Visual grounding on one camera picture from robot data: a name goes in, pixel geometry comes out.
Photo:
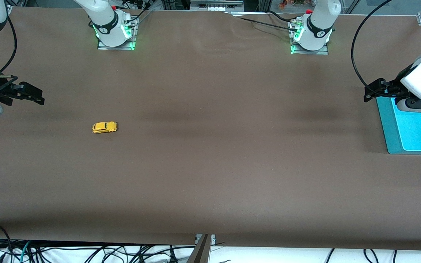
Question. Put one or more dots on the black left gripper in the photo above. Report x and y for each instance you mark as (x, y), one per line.
(392, 86)

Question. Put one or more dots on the yellow beetle toy car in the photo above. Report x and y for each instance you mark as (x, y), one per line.
(104, 127)

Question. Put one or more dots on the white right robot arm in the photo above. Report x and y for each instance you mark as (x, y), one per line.
(108, 25)

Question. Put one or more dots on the teal plastic bin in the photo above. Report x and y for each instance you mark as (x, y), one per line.
(415, 135)

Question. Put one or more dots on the white power strip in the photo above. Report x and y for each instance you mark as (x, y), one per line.
(216, 5)

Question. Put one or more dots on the brown table mat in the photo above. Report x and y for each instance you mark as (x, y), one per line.
(210, 164)

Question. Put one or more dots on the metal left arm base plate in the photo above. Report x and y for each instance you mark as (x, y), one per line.
(323, 52)

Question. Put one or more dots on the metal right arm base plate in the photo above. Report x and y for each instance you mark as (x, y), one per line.
(102, 46)

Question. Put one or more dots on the metal table edge bracket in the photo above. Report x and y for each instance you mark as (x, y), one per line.
(213, 239)

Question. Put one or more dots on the dark frame beam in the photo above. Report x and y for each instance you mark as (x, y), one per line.
(199, 254)

